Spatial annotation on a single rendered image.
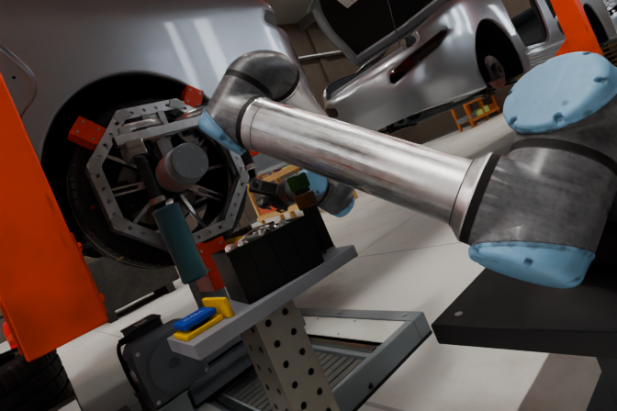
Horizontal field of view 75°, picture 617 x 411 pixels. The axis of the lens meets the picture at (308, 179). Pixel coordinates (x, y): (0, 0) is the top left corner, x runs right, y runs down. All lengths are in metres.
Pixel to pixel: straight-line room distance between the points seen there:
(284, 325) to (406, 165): 0.44
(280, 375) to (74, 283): 0.49
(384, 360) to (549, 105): 0.90
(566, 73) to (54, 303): 1.04
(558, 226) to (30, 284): 0.97
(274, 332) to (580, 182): 0.61
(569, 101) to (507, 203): 0.16
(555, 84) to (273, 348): 0.69
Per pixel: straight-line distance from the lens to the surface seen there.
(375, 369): 1.30
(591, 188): 0.65
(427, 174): 0.65
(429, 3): 4.59
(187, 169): 1.39
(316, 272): 0.91
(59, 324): 1.05
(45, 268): 1.05
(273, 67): 0.89
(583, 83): 0.67
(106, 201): 1.50
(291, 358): 0.92
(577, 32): 4.32
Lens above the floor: 0.64
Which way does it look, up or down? level
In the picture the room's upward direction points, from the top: 23 degrees counter-clockwise
